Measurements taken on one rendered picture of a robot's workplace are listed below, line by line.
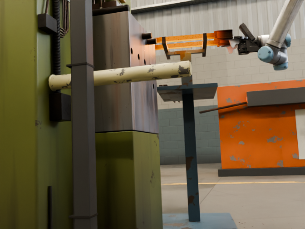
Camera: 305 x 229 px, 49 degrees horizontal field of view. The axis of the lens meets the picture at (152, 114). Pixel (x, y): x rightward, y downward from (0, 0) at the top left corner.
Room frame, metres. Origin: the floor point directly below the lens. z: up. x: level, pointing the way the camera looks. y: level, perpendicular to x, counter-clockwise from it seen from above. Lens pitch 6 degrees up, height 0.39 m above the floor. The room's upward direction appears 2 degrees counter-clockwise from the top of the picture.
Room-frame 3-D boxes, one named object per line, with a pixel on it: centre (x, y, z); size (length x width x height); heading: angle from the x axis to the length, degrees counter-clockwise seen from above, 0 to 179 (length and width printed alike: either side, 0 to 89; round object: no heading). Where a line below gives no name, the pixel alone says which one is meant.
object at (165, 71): (0.99, 0.10, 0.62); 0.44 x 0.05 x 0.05; 75
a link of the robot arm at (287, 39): (1.76, -0.70, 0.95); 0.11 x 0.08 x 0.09; 83
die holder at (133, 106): (1.46, 0.29, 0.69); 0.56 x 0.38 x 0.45; 75
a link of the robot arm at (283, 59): (1.75, -0.68, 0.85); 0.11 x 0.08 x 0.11; 134
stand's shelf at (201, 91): (1.82, -0.20, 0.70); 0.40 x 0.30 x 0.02; 173
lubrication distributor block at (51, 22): (1.01, 0.32, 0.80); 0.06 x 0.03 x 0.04; 165
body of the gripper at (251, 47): (1.78, -0.54, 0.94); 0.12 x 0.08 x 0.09; 83
